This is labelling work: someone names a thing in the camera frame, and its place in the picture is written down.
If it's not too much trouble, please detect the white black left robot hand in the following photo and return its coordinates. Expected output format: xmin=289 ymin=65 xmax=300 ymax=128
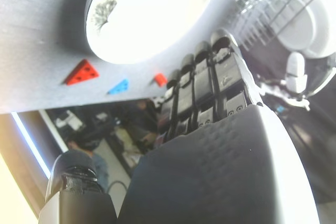
xmin=38 ymin=28 xmax=320 ymax=224

